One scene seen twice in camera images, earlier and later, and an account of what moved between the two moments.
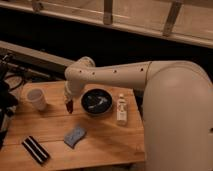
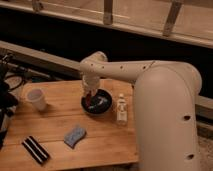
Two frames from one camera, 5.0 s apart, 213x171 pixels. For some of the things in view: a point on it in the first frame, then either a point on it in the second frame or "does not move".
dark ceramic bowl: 96,101 does not move
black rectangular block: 39,153 does not move
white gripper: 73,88 -> 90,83
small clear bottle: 121,114 does not move
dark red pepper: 69,106 -> 88,100
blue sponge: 73,136 does not move
